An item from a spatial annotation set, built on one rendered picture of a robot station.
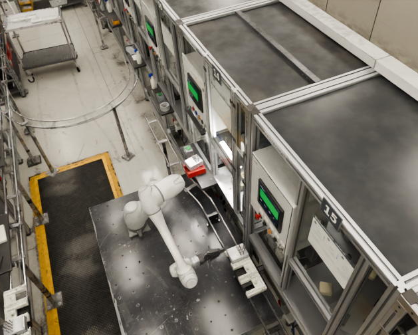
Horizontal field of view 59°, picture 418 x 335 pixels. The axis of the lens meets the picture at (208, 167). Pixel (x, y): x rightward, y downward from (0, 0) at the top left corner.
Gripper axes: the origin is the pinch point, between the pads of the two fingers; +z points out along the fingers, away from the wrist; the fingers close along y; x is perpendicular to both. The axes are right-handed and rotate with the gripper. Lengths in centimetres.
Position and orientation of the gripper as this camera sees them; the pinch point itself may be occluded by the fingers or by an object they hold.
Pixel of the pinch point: (224, 249)
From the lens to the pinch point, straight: 273.0
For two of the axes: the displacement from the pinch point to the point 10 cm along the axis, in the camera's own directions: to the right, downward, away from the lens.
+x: -4.0, -6.6, 6.4
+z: 9.1, -3.3, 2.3
